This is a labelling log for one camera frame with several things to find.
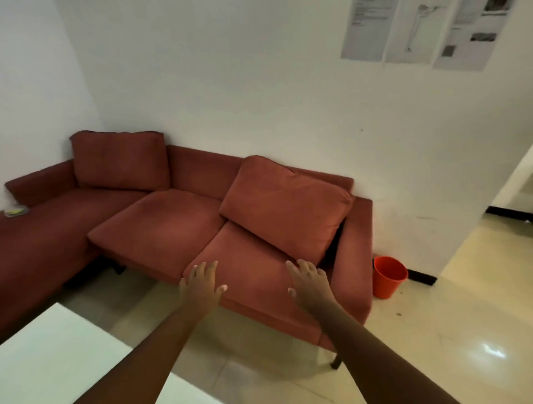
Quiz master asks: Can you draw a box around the person's right forearm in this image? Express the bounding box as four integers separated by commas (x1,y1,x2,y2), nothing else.
306,301,459,404

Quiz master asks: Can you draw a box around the person's left hand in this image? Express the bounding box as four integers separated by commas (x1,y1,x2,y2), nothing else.
178,261,229,316

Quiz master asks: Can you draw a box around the white text wall poster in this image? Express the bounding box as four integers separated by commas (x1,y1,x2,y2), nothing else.
340,0,399,62

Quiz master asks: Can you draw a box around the white photo wall poster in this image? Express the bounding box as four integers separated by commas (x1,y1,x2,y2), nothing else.
433,0,513,71

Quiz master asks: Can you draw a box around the person's right hand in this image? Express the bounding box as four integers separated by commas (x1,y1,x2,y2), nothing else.
286,259,335,315

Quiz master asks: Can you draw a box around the red fabric sofa frame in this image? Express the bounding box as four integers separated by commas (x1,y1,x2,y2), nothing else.
0,143,374,370

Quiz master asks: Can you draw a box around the black baseboard strip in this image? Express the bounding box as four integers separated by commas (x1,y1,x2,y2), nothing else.
406,269,438,286

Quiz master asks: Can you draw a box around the white table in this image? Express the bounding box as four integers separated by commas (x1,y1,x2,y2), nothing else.
0,302,209,404

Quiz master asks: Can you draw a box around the red slumped back cushion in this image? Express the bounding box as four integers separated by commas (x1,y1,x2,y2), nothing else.
218,155,355,267

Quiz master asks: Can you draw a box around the person's left forearm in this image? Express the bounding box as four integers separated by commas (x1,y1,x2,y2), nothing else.
73,307,215,404

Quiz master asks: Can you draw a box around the orange plastic bucket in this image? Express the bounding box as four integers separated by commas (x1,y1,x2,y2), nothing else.
372,256,409,300

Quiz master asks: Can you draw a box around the white drawing wall poster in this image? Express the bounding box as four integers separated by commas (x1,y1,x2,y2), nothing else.
383,0,453,64

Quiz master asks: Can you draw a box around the red rectangular back cushion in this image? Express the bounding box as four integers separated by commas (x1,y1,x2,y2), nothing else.
69,131,172,192

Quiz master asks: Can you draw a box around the red chaise seat cushion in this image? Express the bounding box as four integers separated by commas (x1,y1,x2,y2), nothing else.
0,188,149,334

